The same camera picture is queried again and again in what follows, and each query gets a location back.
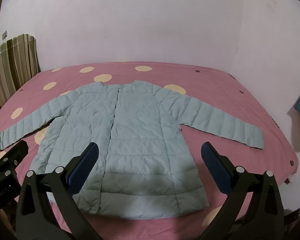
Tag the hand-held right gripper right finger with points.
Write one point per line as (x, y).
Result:
(215, 166)

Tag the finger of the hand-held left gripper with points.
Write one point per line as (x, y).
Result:
(16, 152)

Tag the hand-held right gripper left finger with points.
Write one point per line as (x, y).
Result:
(86, 163)

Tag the light blue puffer jacket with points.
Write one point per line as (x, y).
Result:
(140, 142)

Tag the pink polka dot bed sheet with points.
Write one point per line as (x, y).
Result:
(215, 92)

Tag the striped cushion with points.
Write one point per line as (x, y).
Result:
(12, 62)

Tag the wall switch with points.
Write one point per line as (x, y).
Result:
(4, 35)

